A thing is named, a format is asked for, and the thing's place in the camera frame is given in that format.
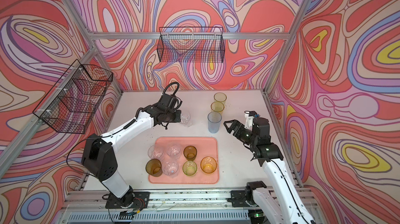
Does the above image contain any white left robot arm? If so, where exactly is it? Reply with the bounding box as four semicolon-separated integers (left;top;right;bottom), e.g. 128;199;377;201
81;93;182;208

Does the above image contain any clear glass small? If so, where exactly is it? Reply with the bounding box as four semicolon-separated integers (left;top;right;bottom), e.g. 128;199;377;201
180;110;192;127

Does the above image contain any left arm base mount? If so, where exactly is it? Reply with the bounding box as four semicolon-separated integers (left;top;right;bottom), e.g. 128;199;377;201
105;186;150;210

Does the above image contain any amber glass tumbler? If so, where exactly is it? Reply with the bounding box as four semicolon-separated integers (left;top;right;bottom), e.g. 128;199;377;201
201;156;218;174

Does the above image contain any clear faceted glass tumbler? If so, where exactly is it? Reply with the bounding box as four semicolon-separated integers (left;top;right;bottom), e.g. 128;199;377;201
147;144;164;161

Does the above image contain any clear glass tumbler front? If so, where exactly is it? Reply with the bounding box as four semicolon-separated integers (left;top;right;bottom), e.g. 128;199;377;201
162;159;179;176

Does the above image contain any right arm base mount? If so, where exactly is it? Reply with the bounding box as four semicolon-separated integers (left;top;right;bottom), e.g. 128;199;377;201
227;181;267;207

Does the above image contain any dark olive dotted glass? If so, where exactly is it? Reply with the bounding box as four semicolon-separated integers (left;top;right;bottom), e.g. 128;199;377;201
145;159;163;177

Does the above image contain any small dark amber glass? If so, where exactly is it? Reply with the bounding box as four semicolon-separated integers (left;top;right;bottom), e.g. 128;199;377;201
183;145;198;161

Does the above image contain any yellow tall glass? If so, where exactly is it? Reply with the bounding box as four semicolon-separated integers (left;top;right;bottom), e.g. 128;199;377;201
210;102;225;114

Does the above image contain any green glass tumbler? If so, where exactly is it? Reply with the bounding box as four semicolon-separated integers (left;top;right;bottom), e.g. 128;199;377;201
182;160;198;176

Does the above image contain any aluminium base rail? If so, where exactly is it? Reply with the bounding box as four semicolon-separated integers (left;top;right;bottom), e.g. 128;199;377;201
55;188;269;224

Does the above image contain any black wire basket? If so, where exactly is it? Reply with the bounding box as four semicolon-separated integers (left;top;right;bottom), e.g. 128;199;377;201
32;60;114;134
157;26;225;63

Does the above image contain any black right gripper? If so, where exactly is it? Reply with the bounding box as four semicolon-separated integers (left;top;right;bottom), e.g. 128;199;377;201
224;120;258;146

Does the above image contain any pink plastic tray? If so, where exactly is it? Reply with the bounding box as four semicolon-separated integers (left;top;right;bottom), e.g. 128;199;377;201
149;137;219;184

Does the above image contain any yellow-green tall glass back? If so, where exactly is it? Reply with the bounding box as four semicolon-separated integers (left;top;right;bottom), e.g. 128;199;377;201
214;92;227;105

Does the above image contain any black wire basket back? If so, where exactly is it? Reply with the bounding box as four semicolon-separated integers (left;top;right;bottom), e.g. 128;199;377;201
157;26;225;63

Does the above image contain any black wire basket left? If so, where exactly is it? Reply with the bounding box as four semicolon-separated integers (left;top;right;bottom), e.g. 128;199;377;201
32;60;114;134

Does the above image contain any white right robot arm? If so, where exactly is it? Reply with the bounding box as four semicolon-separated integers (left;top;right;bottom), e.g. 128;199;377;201
224;117;315;224

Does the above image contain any blue textured tall glass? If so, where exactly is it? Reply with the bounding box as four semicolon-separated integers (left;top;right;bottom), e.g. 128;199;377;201
207;111;222;134

